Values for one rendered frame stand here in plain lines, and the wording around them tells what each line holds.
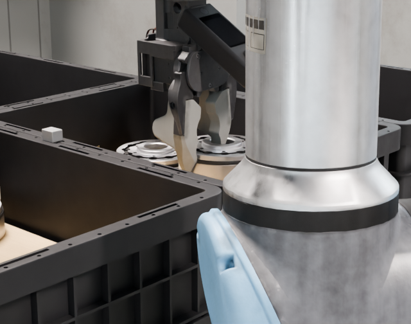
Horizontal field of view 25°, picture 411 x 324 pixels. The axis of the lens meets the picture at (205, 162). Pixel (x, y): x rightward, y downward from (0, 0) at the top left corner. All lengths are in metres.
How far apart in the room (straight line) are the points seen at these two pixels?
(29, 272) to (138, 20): 2.74
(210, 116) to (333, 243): 0.54
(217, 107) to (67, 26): 2.65
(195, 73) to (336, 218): 0.49
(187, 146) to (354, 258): 0.50
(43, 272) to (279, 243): 0.19
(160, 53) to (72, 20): 2.62
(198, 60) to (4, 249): 0.29
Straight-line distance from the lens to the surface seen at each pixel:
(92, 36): 3.59
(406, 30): 3.59
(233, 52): 1.01
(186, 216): 0.78
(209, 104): 1.08
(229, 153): 1.08
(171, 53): 1.04
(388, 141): 1.02
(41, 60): 1.45
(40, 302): 0.71
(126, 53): 3.45
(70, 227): 0.97
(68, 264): 0.70
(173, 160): 1.15
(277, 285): 0.58
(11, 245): 0.98
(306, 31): 0.56
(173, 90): 1.03
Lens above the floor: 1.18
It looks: 17 degrees down
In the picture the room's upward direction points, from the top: straight up
